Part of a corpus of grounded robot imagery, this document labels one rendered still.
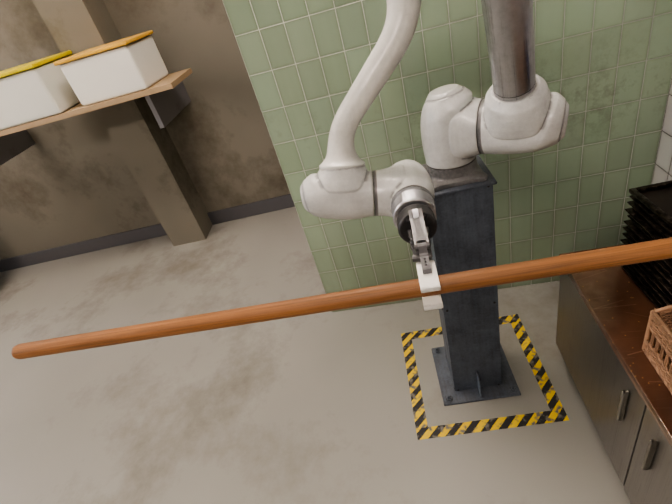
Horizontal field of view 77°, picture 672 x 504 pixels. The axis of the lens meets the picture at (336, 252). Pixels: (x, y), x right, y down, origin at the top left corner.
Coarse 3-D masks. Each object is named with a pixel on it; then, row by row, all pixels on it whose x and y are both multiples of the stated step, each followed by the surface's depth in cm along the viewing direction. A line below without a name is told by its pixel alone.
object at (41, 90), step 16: (32, 64) 242; (48, 64) 256; (0, 80) 248; (16, 80) 247; (32, 80) 247; (48, 80) 253; (64, 80) 266; (0, 96) 253; (16, 96) 253; (32, 96) 253; (48, 96) 253; (64, 96) 263; (0, 112) 258; (16, 112) 258; (32, 112) 258; (48, 112) 258; (0, 128) 264
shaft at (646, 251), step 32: (576, 256) 63; (608, 256) 62; (640, 256) 61; (384, 288) 68; (416, 288) 67; (448, 288) 66; (192, 320) 74; (224, 320) 73; (256, 320) 72; (32, 352) 80; (64, 352) 80
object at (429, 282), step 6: (420, 264) 69; (432, 264) 69; (420, 270) 68; (432, 270) 67; (420, 276) 67; (426, 276) 67; (432, 276) 66; (420, 282) 66; (426, 282) 65; (432, 282) 65; (438, 282) 65; (420, 288) 65; (426, 288) 64; (432, 288) 64; (438, 288) 64
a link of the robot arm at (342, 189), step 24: (408, 0) 80; (384, 24) 84; (408, 24) 82; (384, 48) 83; (360, 72) 87; (384, 72) 85; (360, 96) 86; (336, 120) 89; (360, 120) 90; (336, 144) 90; (336, 168) 89; (360, 168) 90; (312, 192) 91; (336, 192) 90; (360, 192) 90; (336, 216) 93; (360, 216) 93
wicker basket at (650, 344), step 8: (656, 312) 108; (664, 312) 107; (648, 320) 111; (656, 320) 107; (664, 320) 110; (648, 328) 111; (656, 328) 108; (664, 328) 104; (648, 336) 113; (656, 336) 108; (664, 336) 104; (648, 344) 113; (656, 344) 109; (664, 344) 105; (648, 352) 114; (656, 352) 110; (664, 352) 106; (656, 360) 110; (664, 360) 106; (656, 368) 110; (664, 368) 107; (664, 376) 108
